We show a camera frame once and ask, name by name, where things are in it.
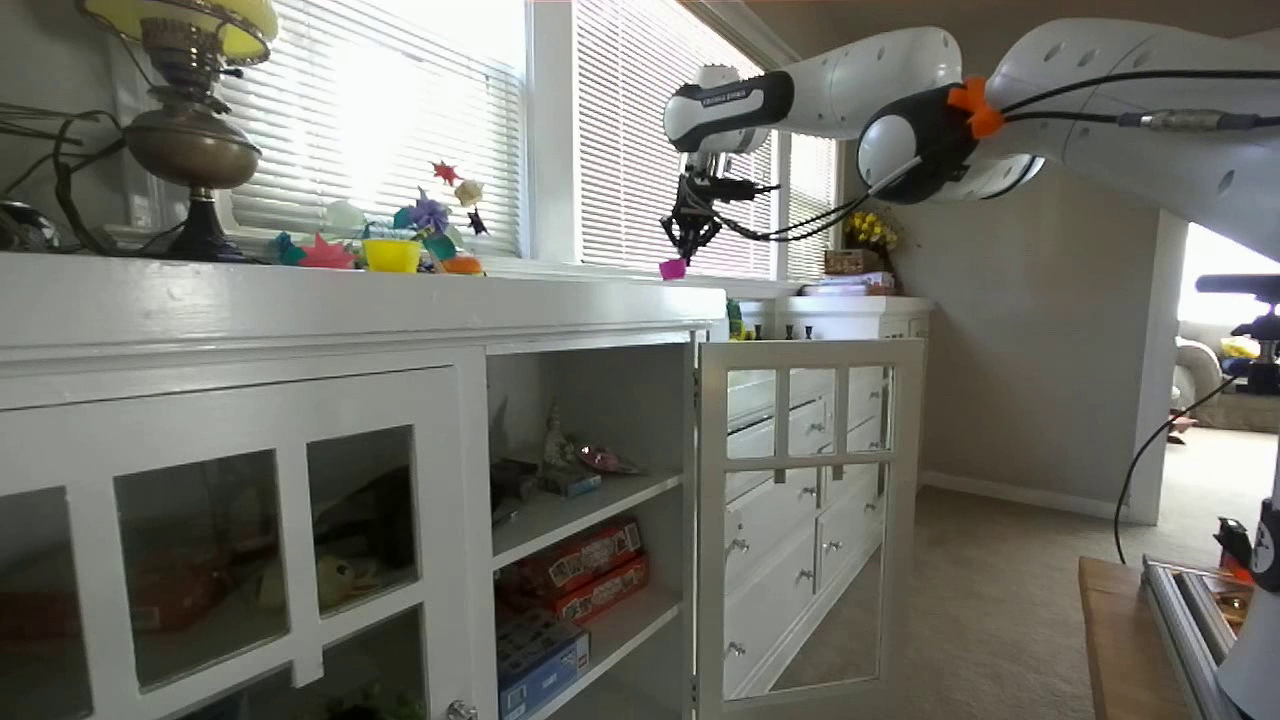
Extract blue game box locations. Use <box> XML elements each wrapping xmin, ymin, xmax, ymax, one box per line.
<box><xmin>496</xmin><ymin>604</ymin><xmax>592</xmax><ymax>720</ymax></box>

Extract window with blinds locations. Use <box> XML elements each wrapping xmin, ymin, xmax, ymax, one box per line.
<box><xmin>214</xmin><ymin>0</ymin><xmax>528</xmax><ymax>259</ymax></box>
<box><xmin>574</xmin><ymin>0</ymin><xmax>782</xmax><ymax>282</ymax></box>
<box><xmin>785</xmin><ymin>133</ymin><xmax>840</xmax><ymax>283</ymax></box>

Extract stack of books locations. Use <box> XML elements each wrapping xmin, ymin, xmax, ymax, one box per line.
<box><xmin>799</xmin><ymin>271</ymin><xmax>898</xmax><ymax>298</ymax></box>

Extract open glass cabinet door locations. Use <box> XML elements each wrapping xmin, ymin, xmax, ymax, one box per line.
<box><xmin>696</xmin><ymin>338</ymin><xmax>927</xmax><ymax>715</ymax></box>

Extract brass lamp with yellow shade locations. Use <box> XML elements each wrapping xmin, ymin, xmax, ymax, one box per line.
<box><xmin>78</xmin><ymin>0</ymin><xmax>280</xmax><ymax>264</ymax></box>

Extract white dresser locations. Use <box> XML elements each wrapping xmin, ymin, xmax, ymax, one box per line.
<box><xmin>720</xmin><ymin>294</ymin><xmax>937</xmax><ymax>701</ymax></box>

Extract yellow bowl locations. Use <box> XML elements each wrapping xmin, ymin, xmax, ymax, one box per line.
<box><xmin>361</xmin><ymin>238</ymin><xmax>425</xmax><ymax>274</ymax></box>

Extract pink paper star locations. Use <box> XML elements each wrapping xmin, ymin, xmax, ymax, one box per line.
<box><xmin>297</xmin><ymin>232</ymin><xmax>357</xmax><ymax>270</ymax></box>

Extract purple paper flower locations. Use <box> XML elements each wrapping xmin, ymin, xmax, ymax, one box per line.
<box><xmin>409</xmin><ymin>189</ymin><xmax>452</xmax><ymax>237</ymax></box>

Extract white cabinet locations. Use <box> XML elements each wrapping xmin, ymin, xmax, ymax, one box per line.
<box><xmin>0</xmin><ymin>252</ymin><xmax>927</xmax><ymax>720</ymax></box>

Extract small grey figurine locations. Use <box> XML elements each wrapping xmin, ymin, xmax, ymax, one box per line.
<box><xmin>540</xmin><ymin>404</ymin><xmax>583</xmax><ymax>472</ymax></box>

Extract beige sofa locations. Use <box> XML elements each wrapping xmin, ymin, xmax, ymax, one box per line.
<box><xmin>1172</xmin><ymin>320</ymin><xmax>1280</xmax><ymax>434</ymax></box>

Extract yellow flowers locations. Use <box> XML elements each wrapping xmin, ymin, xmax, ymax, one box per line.
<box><xmin>844</xmin><ymin>209</ymin><xmax>903</xmax><ymax>253</ymax></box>

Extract pink toy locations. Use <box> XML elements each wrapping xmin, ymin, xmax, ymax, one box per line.
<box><xmin>577</xmin><ymin>444</ymin><xmax>643</xmax><ymax>477</ymax></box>

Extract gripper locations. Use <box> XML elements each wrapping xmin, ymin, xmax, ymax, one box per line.
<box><xmin>661</xmin><ymin>174</ymin><xmax>728</xmax><ymax>258</ymax></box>

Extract closed glass cabinet door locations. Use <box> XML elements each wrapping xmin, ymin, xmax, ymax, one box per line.
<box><xmin>0</xmin><ymin>364</ymin><xmax>493</xmax><ymax>720</ymax></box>

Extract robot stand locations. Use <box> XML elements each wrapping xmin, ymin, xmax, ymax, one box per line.
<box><xmin>1077</xmin><ymin>554</ymin><xmax>1280</xmax><ymax>720</ymax></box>

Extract camera on mount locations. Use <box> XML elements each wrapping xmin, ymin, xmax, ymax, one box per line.
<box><xmin>1194</xmin><ymin>274</ymin><xmax>1280</xmax><ymax>397</ymax></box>

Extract red game box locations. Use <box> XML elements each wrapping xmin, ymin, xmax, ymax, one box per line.
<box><xmin>498</xmin><ymin>516</ymin><xmax>646</xmax><ymax>599</ymax></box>
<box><xmin>552</xmin><ymin>555</ymin><xmax>652</xmax><ymax>625</ymax></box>

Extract black cable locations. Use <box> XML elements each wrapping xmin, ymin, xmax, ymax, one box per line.
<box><xmin>1112</xmin><ymin>374</ymin><xmax>1239</xmax><ymax>567</ymax></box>
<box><xmin>0</xmin><ymin>103</ymin><xmax>191</xmax><ymax>257</ymax></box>

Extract small teal box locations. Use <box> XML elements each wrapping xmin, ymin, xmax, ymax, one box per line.
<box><xmin>540</xmin><ymin>467</ymin><xmax>604</xmax><ymax>500</ymax></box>

